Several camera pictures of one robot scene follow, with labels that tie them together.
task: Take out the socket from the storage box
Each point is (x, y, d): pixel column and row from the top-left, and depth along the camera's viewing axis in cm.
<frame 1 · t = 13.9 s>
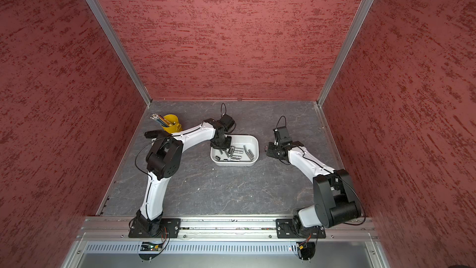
left hand: (223, 149, 97), fingers closed
right hand: (269, 153, 91), fingers open
white plastic storage box: (245, 152, 99), on the table

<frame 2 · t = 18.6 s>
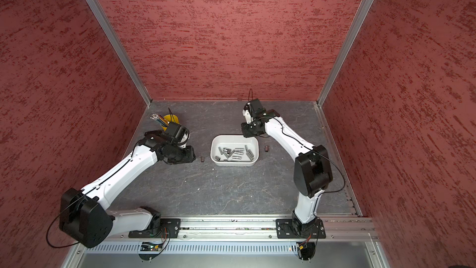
left hand: (189, 161, 81), fingers open
right hand: (246, 135, 88), fingers closed
the named things where they were.

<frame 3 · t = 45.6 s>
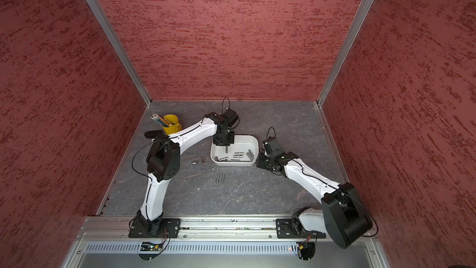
left hand: (226, 146, 93), fingers closed
right hand: (258, 164, 87), fingers open
the named things where they were.

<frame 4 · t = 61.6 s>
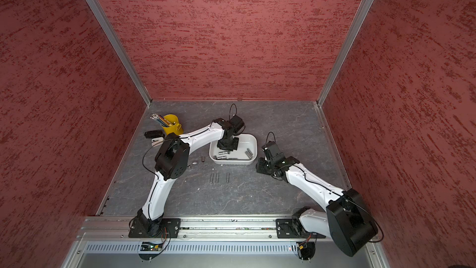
left hand: (229, 150, 96), fingers closed
right hand: (258, 170, 86), fingers open
the named things where they were.

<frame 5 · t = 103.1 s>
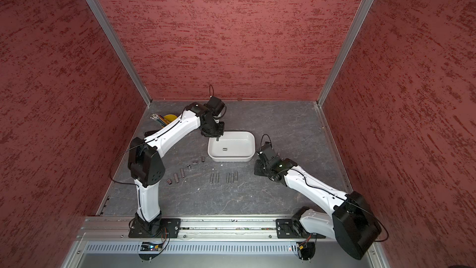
left hand: (218, 138, 87), fingers closed
right hand: (257, 170, 85), fingers open
the named things where they were.

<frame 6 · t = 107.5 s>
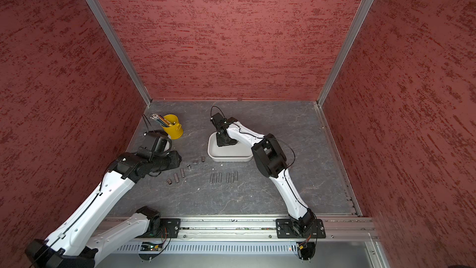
left hand: (176, 163, 75), fingers open
right hand: (226, 144, 100), fingers open
the named things where they were.

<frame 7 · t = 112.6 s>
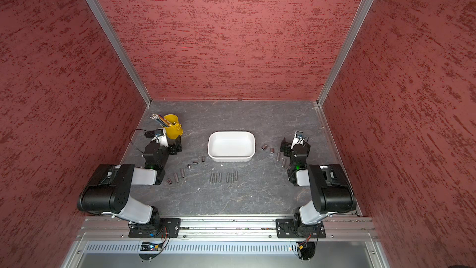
left hand: (171, 139, 93), fingers open
right hand: (292, 141, 94), fingers open
the named things where they were.

